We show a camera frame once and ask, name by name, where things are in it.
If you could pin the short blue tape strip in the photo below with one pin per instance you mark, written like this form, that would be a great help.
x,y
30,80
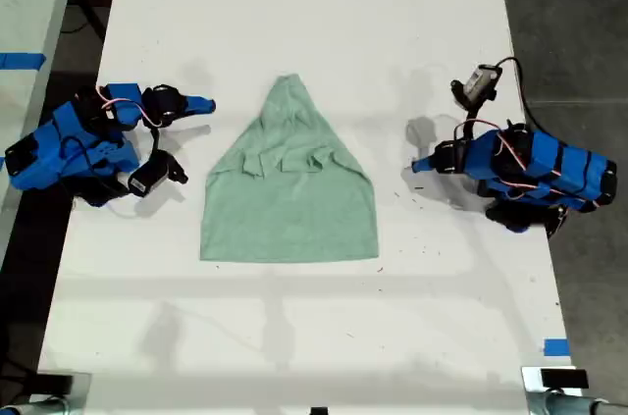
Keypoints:
x,y
556,347

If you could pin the small black box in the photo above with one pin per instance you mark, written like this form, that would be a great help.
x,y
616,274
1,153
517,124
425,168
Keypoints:
x,y
564,378
55,384

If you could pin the metal table bracket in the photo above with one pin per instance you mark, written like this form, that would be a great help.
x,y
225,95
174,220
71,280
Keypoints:
x,y
81,398
532,398

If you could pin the black camera box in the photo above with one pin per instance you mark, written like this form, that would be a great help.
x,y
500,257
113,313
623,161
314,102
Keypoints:
x,y
149,177
477,81

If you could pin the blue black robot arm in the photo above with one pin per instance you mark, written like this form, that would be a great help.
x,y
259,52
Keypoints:
x,y
564,165
46,155

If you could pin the long blue tape strip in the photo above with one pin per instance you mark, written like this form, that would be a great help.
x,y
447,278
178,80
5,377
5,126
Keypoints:
x,y
22,61

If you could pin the pale green t-shirt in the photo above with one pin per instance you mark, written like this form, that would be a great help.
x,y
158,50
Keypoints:
x,y
289,209

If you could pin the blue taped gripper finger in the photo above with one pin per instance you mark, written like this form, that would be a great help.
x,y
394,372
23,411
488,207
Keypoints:
x,y
425,166
198,106

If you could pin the short black camera stalk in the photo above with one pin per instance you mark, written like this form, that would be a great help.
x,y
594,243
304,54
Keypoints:
x,y
155,141
470,118

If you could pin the tiny black edge block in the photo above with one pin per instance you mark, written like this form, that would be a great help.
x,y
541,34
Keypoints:
x,y
319,411

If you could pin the pale side table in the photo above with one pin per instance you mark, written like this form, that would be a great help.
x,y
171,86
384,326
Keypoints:
x,y
24,3

